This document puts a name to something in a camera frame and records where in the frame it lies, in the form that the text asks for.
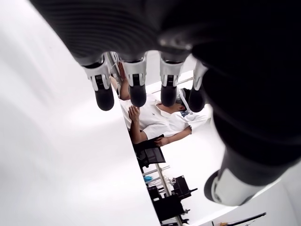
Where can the black computer equipment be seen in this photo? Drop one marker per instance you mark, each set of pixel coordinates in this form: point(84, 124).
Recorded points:
point(171, 204)

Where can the black office chair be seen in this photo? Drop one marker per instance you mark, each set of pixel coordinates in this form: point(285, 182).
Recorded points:
point(151, 154)

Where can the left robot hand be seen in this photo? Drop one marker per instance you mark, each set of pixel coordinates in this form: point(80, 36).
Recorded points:
point(211, 35)

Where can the seated person white shirt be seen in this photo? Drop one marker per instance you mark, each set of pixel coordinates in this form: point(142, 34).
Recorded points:
point(155, 120)

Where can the white VR headset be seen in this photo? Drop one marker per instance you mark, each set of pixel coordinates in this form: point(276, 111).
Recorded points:
point(182, 96)

